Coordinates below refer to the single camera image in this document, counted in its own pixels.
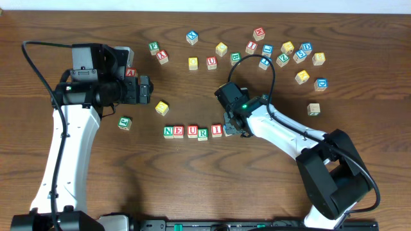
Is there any blue P wooden block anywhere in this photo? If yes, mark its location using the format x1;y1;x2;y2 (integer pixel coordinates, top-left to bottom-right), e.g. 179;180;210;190
223;124;232;137

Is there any red i block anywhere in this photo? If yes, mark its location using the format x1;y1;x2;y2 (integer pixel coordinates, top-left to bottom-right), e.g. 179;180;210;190
211;124;223;138
245;41;258;55

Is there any green R wooden block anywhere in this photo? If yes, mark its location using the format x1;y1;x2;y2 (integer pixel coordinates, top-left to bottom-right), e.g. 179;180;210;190
197;128;208;141

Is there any red u block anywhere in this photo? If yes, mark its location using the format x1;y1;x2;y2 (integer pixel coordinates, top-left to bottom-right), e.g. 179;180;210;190
206;56;218;70
188;125;198;139

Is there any green N wooden block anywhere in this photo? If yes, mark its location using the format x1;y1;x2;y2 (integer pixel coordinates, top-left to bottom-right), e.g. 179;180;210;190
163;126;173;139

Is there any red E wooden block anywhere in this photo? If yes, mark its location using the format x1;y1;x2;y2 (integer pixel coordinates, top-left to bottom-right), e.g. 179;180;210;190
173;126;184;139

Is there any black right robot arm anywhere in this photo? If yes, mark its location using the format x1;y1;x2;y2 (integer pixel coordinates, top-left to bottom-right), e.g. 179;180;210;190
215;82;375;229

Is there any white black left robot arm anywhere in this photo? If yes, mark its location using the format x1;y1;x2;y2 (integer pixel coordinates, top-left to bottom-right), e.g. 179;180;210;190
10;43;153;230

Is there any red A wooden block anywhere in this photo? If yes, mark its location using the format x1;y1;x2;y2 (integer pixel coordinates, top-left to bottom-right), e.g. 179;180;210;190
125;67;138;77

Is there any yellow G wooden block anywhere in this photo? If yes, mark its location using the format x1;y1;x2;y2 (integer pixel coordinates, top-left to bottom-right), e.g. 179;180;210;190
155;101;170;116

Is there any red X wooden block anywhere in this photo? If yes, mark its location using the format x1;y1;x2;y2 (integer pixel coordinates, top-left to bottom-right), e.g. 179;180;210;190
156;50;169;65

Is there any green F wooden block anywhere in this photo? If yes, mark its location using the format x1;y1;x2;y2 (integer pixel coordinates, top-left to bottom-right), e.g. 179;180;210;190
148;41;159;55

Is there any green J wooden block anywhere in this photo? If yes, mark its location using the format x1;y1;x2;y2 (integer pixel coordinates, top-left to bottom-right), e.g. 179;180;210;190
118;117;132;130

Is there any yellow block left middle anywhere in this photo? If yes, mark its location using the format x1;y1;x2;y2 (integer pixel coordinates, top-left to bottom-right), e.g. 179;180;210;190
188;57;198;71

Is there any blue T wooden block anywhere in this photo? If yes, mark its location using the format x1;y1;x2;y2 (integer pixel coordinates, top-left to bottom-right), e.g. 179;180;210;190
259;56;272;71

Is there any green B wooden block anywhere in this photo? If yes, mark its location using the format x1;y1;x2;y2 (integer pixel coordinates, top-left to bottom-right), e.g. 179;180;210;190
230;52;241;66

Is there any blue X wooden block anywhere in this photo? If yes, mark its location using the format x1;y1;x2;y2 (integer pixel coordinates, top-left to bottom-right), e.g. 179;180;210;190
186;31;198;45

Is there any green Z wooden block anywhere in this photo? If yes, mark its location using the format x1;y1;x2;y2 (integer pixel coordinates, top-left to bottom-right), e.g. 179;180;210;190
276;53;290;67

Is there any yellow block upper centre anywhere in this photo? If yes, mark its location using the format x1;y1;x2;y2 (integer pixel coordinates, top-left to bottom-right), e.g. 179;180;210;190
215;42;228;57

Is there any yellow K wooden block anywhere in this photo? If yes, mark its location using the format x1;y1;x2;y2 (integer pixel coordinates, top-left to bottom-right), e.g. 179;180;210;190
295;70;310;85

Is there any blue L wooden block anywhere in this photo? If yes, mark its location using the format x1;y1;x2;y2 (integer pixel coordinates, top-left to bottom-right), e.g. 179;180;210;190
261;44;274;57

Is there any yellow block upper right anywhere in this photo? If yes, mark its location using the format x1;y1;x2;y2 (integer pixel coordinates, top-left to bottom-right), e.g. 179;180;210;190
281;41;295;55

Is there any blue 5 wooden block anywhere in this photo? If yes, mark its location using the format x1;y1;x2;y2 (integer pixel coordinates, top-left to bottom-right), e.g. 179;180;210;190
293;49;307;64

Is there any blue D block lower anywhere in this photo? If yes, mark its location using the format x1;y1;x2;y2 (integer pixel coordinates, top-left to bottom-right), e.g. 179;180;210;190
314;78;328;92

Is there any blue d block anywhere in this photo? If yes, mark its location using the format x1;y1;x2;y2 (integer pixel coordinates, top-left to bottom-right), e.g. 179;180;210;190
314;78;328;92
299;42;313;55

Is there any red block far top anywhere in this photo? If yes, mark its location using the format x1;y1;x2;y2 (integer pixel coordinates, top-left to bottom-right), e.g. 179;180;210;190
253;27;266;41

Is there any blue D block upper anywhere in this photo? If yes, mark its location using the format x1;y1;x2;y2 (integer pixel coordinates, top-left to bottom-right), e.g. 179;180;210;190
299;42;313;55

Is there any yellow 8 wooden block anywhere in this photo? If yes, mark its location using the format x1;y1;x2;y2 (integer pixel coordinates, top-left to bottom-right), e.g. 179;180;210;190
312;53;326;66

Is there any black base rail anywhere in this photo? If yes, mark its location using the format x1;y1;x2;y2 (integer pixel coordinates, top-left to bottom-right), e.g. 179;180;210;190
96;218;379;231

